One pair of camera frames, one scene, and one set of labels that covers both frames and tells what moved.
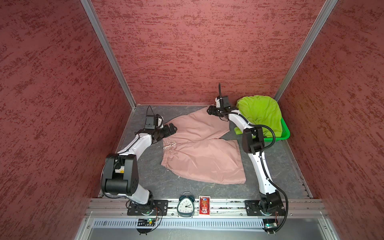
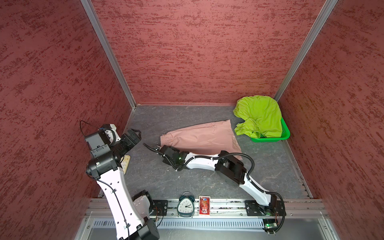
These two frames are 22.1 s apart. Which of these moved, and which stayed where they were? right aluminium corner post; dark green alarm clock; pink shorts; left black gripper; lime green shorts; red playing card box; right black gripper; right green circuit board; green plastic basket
Moved: right black gripper; pink shorts; left black gripper
Stayed: dark green alarm clock; right aluminium corner post; lime green shorts; green plastic basket; right green circuit board; red playing card box
